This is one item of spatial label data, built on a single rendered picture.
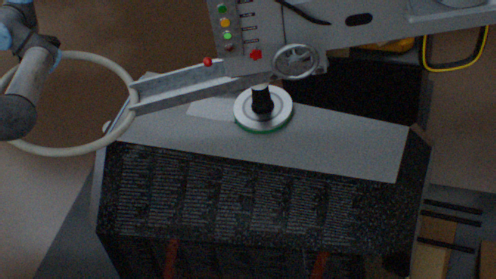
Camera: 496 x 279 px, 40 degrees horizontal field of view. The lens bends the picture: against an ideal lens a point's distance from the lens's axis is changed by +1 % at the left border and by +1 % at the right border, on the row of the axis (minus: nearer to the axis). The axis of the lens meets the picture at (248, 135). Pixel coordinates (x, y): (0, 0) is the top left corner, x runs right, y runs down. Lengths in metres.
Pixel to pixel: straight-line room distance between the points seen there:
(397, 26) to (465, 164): 1.40
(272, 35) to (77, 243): 1.68
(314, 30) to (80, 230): 1.75
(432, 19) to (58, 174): 2.19
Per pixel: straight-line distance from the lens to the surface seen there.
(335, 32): 2.13
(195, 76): 2.40
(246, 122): 2.42
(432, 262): 2.85
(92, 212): 2.67
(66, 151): 2.26
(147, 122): 2.55
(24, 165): 3.80
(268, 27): 2.06
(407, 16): 2.17
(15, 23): 2.31
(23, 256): 3.46
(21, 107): 1.81
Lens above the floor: 2.71
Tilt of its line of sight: 49 degrees down
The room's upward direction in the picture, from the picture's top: 11 degrees counter-clockwise
